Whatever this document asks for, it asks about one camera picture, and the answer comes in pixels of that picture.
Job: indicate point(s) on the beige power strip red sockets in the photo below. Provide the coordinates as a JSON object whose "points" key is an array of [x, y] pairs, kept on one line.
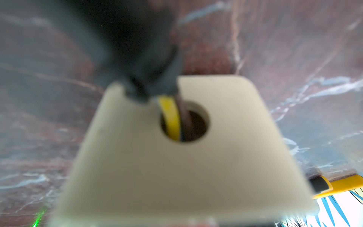
{"points": [[129, 173]]}

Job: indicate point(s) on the yellow black toolbox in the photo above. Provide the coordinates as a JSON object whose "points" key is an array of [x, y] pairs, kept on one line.
{"points": [[323, 187]]}

